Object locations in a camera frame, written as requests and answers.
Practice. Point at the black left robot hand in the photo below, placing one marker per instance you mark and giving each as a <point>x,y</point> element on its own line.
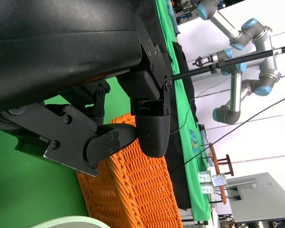
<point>61,47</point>

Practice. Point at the grey-green round bowl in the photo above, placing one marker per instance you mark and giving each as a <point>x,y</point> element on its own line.
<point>69,223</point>

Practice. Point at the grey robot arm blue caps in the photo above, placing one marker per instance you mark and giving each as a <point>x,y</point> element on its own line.
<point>268,71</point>

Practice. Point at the orange wicker basket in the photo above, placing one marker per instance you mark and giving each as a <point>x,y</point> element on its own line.
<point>137,190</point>

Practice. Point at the green tablecloth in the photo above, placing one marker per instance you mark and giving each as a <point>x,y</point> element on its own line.
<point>26,190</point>

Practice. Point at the brown wooden stool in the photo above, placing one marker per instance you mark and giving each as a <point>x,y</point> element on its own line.
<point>229,164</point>

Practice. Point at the grey monitor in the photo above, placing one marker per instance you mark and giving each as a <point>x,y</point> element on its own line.
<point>263,202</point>

